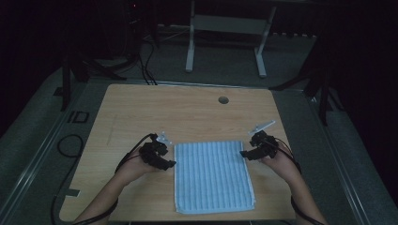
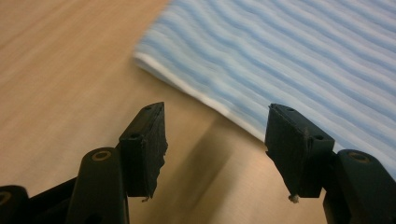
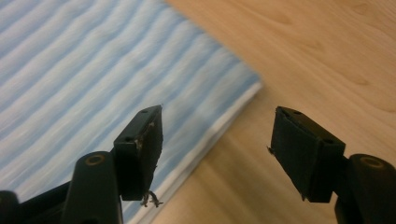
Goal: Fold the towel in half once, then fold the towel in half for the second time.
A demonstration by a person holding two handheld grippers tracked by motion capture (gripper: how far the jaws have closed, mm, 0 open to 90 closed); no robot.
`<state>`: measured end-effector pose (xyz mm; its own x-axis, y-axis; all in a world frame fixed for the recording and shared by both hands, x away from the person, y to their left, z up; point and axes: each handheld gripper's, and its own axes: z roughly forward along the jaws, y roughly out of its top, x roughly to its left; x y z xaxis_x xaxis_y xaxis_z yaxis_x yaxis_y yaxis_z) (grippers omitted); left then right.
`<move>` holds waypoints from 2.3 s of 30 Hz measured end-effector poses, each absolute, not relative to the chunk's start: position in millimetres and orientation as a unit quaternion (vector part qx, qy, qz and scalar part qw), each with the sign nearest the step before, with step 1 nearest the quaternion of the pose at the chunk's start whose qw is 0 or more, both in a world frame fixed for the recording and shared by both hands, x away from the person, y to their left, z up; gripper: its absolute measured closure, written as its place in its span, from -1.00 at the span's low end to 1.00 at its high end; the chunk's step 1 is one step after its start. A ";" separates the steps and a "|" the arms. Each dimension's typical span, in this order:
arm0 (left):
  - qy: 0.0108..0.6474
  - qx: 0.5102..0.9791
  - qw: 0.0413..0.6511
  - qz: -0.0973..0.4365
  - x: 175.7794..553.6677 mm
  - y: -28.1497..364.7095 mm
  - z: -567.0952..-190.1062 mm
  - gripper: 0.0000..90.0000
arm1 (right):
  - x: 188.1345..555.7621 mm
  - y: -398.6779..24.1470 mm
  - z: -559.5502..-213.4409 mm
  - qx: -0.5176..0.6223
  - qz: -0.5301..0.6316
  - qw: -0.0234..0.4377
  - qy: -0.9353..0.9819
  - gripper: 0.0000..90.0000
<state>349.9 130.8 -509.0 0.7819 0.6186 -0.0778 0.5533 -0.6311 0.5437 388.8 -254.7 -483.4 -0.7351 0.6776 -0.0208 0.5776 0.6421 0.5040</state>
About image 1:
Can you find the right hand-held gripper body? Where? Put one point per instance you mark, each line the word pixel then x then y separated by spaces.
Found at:
pixel 266 146

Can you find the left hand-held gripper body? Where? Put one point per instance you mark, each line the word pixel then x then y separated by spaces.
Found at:
pixel 153 150

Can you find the blue striped towel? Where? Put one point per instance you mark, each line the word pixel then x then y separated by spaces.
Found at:
pixel 212 178

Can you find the person's right hand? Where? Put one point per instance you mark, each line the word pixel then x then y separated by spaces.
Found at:
pixel 280 164

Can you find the person's left hand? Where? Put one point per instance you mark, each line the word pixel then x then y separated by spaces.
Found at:
pixel 137 167

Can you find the black metal stand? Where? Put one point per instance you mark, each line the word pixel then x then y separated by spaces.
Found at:
pixel 67 84
pixel 324 93

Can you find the dark tape piece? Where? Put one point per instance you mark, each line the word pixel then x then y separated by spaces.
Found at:
pixel 72 192

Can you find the dark equipment rack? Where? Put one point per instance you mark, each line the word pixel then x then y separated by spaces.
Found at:
pixel 139 28

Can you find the metal floor rail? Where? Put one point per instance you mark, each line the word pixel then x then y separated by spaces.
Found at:
pixel 37 162
pixel 341 162

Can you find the white metal desk frame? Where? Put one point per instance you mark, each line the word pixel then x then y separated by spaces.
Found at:
pixel 230 23

